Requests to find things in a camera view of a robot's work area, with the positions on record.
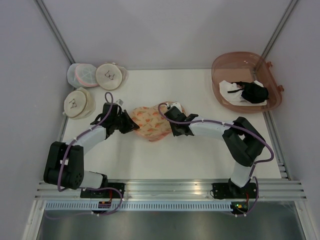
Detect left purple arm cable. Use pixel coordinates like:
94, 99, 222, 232
44, 91, 125, 221

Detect white garment in basket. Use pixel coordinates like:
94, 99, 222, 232
219, 80, 269, 107

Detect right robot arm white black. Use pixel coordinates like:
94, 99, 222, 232
164, 106, 266, 200

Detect left aluminium corner post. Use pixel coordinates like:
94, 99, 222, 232
33, 0, 76, 65

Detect black bra in basket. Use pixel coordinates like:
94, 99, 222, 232
227, 81, 269, 104

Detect white pink mesh laundry bag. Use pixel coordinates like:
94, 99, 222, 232
66, 63, 99, 88

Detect beige round laundry bag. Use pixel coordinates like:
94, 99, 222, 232
95, 62, 129, 91
62, 87, 96, 120

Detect right aluminium corner post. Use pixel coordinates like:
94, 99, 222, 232
261, 0, 300, 59

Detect pink translucent plastic basket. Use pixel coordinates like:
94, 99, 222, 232
211, 51, 284, 114

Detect beige round laundry bag upper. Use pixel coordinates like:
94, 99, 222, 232
95, 62, 129, 91

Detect white slotted cable duct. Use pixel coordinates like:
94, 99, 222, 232
45, 200, 232, 212

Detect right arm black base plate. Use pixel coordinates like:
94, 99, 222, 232
212, 182, 258, 200

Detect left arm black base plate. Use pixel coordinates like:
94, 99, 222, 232
80, 182, 126, 199

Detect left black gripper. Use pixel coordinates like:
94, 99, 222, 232
112, 110, 139, 134

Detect aluminium corner post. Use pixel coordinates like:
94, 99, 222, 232
261, 0, 300, 59
33, 0, 76, 65

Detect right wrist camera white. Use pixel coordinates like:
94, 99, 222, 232
167, 102, 183, 112

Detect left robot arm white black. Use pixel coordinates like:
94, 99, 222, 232
43, 103, 140, 198

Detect orange floral mesh laundry bag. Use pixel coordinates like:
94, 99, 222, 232
129, 104, 172, 142

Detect aluminium front rail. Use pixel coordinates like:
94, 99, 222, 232
34, 178, 307, 201

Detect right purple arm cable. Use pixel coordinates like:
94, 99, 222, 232
157, 102, 275, 218

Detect beige round laundry bag lower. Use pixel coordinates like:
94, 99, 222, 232
62, 87, 96, 120

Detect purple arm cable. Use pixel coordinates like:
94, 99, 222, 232
157, 102, 275, 218
44, 91, 125, 221

